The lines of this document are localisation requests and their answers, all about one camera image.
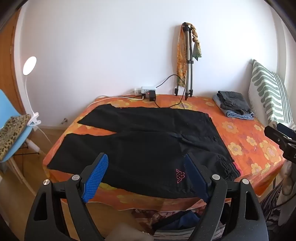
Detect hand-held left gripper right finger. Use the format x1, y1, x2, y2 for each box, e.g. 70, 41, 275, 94
183, 153, 270, 241

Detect white clip lamp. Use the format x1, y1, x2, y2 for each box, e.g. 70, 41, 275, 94
23, 56, 42, 127

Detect folded grey pants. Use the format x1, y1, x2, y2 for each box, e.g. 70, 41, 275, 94
217, 91, 252, 115

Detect orange floral bedsheet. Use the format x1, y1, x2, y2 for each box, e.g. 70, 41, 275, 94
43, 94, 284, 218

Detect white power strip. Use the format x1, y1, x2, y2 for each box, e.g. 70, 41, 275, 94
134, 86, 156, 95

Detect blue chair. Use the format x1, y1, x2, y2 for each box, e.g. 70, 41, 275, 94
0, 89, 47, 186

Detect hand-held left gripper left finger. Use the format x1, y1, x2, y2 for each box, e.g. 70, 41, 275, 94
24, 152, 109, 241

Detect white power cable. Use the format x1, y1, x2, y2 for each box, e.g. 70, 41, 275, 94
88, 95, 144, 107

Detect green striped pillow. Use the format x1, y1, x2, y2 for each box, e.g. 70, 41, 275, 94
248, 59, 292, 129

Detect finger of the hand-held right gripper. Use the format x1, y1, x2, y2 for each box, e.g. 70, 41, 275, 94
264, 126, 296, 163
277, 123, 296, 138

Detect leopard print cushion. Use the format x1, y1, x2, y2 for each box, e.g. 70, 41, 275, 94
0, 115, 31, 161

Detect pile of dark clothes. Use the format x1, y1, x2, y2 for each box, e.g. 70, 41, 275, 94
132, 204, 229, 241

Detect orange patterned scarf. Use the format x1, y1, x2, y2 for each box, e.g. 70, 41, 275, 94
176, 22, 199, 88

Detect person's striped clothing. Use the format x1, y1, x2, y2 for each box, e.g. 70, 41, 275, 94
260, 181, 296, 232

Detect folded blue jeans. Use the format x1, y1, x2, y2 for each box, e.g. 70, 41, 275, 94
213, 95, 254, 120

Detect black pants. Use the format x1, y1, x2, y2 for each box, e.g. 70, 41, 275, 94
47, 104, 240, 199

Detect metal tripod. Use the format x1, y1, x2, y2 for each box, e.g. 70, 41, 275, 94
174, 22, 195, 100

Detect green patterned scarf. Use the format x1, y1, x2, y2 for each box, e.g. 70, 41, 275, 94
191, 39, 203, 62

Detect wooden door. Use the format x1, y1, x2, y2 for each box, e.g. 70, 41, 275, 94
0, 11, 26, 114

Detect black charger cable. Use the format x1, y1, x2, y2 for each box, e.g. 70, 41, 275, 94
153, 75, 186, 109

